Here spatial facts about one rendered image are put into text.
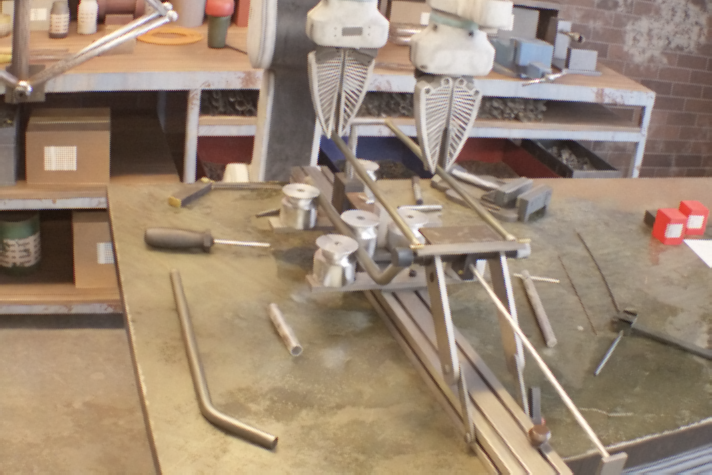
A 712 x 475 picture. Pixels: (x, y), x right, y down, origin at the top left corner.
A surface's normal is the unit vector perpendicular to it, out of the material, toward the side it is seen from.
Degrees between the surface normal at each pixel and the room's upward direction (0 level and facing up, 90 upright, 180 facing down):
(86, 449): 0
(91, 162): 90
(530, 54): 90
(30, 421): 0
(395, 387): 0
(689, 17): 90
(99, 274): 89
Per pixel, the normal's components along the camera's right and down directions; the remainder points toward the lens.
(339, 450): 0.11, -0.92
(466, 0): -0.83, 0.13
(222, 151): 0.31, 0.39
